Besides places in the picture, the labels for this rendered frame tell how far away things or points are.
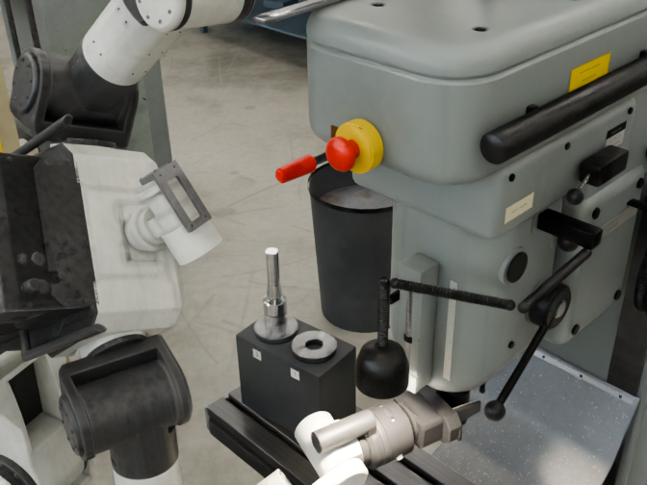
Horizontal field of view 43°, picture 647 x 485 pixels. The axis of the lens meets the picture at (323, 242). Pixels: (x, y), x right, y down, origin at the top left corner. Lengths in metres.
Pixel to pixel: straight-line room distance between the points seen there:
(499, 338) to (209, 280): 2.84
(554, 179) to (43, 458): 1.00
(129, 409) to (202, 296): 2.75
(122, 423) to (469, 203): 0.51
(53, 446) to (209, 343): 2.00
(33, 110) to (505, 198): 0.62
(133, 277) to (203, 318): 2.57
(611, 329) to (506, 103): 0.79
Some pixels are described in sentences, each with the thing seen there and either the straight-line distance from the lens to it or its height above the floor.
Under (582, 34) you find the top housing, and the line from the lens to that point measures 1.00.
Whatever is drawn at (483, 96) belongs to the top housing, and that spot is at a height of 1.84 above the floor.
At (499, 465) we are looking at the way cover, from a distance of 1.75.
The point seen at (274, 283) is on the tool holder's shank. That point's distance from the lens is 1.60.
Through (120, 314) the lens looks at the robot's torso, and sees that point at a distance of 1.08.
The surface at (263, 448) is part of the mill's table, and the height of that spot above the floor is 0.94.
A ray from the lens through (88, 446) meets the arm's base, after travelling 1.07.
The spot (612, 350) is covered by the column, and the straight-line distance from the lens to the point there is 1.63.
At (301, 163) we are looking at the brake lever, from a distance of 1.01.
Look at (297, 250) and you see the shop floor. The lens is 4.09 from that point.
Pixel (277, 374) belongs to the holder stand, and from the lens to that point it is 1.65.
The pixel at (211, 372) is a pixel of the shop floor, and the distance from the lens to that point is 3.37.
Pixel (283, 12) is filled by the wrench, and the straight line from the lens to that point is 0.93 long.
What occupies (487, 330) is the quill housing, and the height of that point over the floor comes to 1.46.
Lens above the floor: 2.14
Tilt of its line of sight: 31 degrees down
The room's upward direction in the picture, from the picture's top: 1 degrees counter-clockwise
